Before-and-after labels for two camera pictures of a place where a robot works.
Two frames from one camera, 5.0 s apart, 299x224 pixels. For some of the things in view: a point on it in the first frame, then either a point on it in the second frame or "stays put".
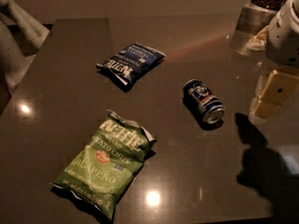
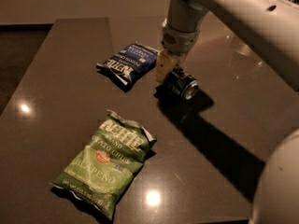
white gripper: (284, 39) → (179, 41)
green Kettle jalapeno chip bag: (105, 164) stays put
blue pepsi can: (197, 95) → (177, 87)
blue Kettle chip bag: (129, 63) stays put
